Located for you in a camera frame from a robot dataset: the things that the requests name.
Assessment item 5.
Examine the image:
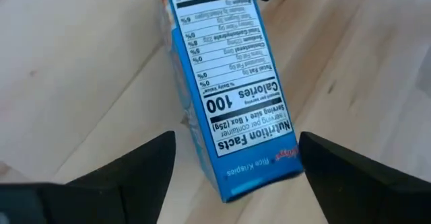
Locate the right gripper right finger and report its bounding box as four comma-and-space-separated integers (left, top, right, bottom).
298, 131, 431, 224

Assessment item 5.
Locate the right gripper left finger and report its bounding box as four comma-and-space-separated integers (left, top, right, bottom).
42, 130, 177, 224

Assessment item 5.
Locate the light blue Rice Krispies box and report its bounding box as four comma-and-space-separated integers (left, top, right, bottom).
158, 0, 306, 204

